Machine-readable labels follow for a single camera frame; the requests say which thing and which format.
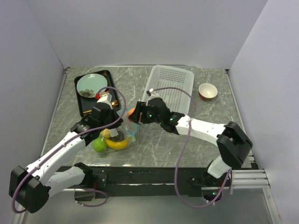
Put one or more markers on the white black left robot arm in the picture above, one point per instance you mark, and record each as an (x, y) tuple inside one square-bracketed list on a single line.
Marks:
[(32, 186)]

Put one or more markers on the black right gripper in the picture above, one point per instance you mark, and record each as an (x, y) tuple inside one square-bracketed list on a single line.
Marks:
[(141, 107)]

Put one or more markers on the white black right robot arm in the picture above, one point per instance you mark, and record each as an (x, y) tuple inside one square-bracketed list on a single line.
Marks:
[(232, 142)]

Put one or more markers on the light teal plate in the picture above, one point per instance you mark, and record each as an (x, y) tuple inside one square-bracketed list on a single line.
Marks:
[(88, 85)]

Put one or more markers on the red and white bowl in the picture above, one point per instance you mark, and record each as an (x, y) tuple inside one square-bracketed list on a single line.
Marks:
[(207, 91)]

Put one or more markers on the black rectangular tray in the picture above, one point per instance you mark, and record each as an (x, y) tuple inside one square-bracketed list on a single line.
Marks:
[(85, 104)]

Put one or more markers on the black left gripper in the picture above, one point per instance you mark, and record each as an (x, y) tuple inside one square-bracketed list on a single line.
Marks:
[(115, 115)]

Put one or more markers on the fake peach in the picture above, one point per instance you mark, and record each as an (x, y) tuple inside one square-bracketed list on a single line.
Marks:
[(130, 111)]

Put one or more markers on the white perforated plastic basket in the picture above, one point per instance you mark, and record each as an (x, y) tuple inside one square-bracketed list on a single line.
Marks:
[(175, 87)]

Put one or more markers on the fake yellow pear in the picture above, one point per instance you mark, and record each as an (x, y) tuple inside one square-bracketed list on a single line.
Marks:
[(105, 133)]

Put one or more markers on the clear zip top bag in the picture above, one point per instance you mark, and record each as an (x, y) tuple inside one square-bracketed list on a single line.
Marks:
[(127, 129)]

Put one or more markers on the fake yellow banana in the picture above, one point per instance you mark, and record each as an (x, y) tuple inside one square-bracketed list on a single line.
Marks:
[(118, 145)]

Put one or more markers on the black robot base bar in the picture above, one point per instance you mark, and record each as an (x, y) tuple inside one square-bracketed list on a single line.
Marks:
[(142, 181)]

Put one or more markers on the gold spoon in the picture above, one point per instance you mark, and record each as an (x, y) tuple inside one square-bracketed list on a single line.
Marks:
[(115, 103)]

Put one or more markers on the fake green fruit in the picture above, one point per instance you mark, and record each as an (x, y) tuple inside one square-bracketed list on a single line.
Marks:
[(99, 145)]

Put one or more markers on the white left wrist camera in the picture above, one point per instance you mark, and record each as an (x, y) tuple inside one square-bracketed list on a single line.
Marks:
[(105, 97)]

